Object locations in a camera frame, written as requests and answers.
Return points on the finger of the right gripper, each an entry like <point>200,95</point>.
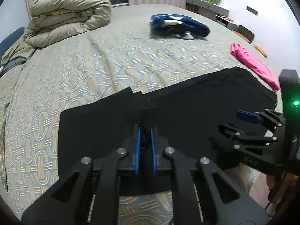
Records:
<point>268,118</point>
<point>238,139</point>

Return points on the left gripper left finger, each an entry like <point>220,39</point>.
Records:
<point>129,153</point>

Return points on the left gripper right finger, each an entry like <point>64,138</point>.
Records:
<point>161,150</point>

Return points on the black pants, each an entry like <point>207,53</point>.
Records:
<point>187,114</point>

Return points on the pink garment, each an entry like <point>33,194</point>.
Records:
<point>256,65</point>

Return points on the wooden chair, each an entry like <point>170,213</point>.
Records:
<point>244,33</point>

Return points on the blue white garment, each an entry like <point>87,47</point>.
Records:
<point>179,26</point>

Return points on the folded olive duvet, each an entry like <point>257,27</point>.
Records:
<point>55,20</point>

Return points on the grey wall desk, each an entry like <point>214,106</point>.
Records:
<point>211,11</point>

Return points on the dark blue bed frame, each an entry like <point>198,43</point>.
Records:
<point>5,45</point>

